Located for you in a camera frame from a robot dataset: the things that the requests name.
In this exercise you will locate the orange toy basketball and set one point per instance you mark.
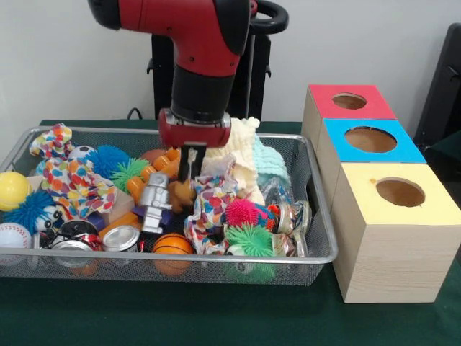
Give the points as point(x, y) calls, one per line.
point(173, 245)

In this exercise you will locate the cream knitted cloth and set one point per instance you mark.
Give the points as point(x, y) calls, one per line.
point(245, 173)

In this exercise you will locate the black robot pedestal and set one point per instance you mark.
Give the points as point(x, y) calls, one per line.
point(259, 79)

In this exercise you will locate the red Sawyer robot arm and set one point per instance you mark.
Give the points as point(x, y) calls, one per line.
point(201, 54)

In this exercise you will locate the brown plush toy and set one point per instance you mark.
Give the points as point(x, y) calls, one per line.
point(182, 196)

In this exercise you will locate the wooden box with three holes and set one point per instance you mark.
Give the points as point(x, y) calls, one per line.
point(392, 252)

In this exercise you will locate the black upright panel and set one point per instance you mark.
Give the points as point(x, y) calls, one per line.
point(443, 90)

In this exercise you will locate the green spiky rubber ball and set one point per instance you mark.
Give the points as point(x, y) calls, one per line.
point(250, 239)

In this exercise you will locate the light blue waffle cloth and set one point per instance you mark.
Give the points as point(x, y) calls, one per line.
point(270, 158)

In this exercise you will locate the dark green side table cloth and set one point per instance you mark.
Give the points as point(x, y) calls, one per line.
point(448, 151)

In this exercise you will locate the white toy baseball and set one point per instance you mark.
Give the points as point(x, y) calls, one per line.
point(13, 234)

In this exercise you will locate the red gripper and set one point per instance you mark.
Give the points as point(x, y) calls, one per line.
point(194, 133)

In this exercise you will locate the blue spiky rubber ball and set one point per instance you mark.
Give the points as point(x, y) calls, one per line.
point(108, 160)

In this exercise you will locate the yellow plastic ball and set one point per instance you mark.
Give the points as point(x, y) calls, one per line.
point(12, 191)

